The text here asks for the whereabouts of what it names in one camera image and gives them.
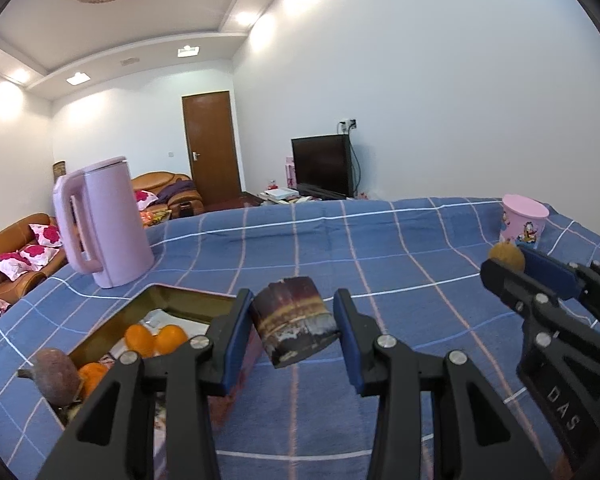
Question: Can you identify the wall power socket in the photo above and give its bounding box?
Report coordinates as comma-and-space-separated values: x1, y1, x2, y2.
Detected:
338, 119, 358, 133

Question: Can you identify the small yellow-brown fruit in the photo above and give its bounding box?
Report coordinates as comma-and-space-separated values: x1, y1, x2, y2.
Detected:
488, 240, 526, 272

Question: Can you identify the brown leather sofa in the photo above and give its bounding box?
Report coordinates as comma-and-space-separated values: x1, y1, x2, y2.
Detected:
0, 214, 67, 316

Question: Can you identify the cut purple sugarcane piece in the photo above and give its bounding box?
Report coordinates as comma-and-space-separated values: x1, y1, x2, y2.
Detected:
251, 276, 340, 368

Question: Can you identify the large orange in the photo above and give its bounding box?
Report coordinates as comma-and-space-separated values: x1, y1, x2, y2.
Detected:
79, 362, 108, 400

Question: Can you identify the purple passion fruit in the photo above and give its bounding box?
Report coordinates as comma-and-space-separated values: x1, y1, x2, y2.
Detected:
16, 348, 83, 408

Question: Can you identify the pink electric kettle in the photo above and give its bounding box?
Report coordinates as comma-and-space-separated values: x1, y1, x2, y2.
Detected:
53, 156, 155, 289

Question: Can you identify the black television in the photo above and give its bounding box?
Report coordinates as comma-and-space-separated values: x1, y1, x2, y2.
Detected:
291, 133, 354, 200

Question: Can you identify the brown leather armchair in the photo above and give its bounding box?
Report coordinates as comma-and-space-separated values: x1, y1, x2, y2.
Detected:
132, 171, 204, 218

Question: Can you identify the tv stand with clutter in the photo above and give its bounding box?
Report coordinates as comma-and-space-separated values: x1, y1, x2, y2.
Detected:
258, 188, 317, 205

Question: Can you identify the pink cartoon cup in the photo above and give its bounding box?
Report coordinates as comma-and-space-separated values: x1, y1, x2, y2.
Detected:
500, 194, 550, 248

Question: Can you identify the pink tin box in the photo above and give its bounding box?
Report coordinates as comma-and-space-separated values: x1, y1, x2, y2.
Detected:
44, 283, 261, 480

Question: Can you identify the brown wooden door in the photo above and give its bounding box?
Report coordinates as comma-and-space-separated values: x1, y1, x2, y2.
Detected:
182, 91, 242, 207

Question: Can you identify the paper leaflet in tin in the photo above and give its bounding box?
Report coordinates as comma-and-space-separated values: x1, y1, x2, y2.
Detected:
100, 309, 209, 361

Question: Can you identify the small orange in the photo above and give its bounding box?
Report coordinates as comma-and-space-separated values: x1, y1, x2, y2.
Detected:
155, 324, 188, 356
124, 324, 155, 359

